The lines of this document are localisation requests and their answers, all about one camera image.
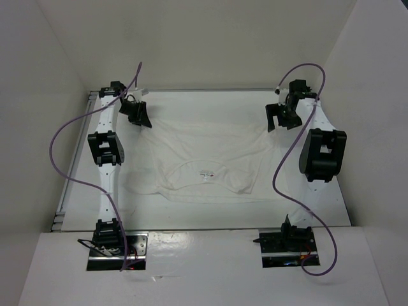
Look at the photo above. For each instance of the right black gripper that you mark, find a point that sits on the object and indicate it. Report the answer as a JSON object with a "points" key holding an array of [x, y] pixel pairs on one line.
{"points": [[274, 109]]}

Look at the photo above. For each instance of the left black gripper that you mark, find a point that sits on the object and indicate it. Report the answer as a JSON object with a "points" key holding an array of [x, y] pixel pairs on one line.
{"points": [[141, 117]]}

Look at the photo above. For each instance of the white tank top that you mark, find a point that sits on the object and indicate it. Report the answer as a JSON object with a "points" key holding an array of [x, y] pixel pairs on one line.
{"points": [[205, 162]]}

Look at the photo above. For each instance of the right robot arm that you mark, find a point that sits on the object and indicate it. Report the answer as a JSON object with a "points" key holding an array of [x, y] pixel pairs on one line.
{"points": [[321, 150]]}

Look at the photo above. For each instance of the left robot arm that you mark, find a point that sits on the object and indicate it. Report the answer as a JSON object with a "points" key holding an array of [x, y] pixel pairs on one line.
{"points": [[108, 155]]}

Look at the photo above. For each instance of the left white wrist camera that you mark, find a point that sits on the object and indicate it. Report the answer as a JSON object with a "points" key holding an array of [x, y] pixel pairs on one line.
{"points": [[138, 94]]}

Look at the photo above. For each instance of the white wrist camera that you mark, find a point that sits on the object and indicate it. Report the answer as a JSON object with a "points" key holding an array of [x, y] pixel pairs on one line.
{"points": [[138, 94], [282, 94]]}

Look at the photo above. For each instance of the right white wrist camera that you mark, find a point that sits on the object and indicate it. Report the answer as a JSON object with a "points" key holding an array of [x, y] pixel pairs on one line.
{"points": [[282, 94]]}

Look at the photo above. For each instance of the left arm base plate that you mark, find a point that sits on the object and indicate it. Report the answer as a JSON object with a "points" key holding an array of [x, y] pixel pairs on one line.
{"points": [[112, 258]]}

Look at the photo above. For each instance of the aluminium table edge rail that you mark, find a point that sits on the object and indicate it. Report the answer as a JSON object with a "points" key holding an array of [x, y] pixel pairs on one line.
{"points": [[60, 213]]}

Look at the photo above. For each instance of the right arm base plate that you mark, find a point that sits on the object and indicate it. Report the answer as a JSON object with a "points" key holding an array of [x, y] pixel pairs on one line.
{"points": [[278, 251]]}

